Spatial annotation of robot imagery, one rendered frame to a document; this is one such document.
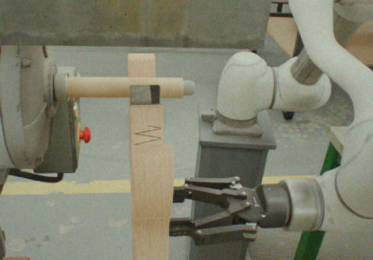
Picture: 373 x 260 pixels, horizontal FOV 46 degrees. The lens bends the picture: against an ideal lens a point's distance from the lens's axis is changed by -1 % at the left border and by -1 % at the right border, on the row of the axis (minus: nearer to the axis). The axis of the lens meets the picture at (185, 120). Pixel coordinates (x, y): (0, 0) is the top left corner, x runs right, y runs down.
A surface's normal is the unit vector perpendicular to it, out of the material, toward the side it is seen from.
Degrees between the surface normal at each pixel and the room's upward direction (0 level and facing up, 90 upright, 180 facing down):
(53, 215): 0
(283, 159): 0
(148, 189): 89
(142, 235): 94
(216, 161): 90
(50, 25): 90
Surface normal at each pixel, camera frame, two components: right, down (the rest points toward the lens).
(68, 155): 0.12, 0.54
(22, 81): 0.94, 0.01
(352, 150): -0.97, -0.22
